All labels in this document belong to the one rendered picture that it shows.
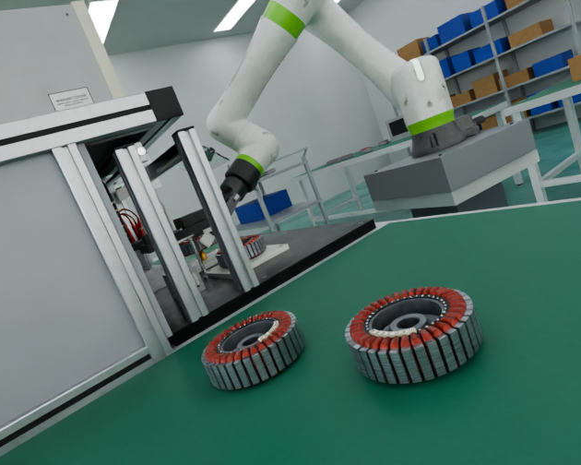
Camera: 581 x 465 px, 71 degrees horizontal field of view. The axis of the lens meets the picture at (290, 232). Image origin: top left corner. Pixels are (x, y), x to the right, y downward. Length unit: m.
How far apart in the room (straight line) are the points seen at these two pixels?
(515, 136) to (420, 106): 0.24
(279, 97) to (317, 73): 1.11
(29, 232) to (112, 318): 0.15
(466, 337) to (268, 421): 0.17
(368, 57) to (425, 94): 0.27
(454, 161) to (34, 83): 0.83
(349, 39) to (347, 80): 7.66
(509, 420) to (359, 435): 0.10
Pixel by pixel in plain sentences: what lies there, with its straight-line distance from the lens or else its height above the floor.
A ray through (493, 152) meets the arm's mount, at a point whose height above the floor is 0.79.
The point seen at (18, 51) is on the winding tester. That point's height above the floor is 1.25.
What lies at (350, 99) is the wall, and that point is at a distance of 8.92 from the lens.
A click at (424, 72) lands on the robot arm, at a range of 1.17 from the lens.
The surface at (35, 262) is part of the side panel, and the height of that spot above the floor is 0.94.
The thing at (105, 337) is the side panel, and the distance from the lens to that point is 0.63.
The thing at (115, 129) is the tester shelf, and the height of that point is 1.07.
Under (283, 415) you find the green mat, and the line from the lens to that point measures 0.37.
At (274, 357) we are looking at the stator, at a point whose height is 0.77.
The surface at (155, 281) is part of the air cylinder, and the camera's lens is 1.06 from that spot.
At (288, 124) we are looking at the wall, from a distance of 7.75.
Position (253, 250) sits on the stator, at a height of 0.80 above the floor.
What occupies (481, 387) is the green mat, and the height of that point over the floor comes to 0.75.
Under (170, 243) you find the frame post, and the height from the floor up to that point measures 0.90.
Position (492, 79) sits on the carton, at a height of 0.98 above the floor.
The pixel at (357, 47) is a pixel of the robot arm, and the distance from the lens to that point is 1.36.
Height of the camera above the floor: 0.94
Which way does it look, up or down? 9 degrees down
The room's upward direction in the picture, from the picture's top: 21 degrees counter-clockwise
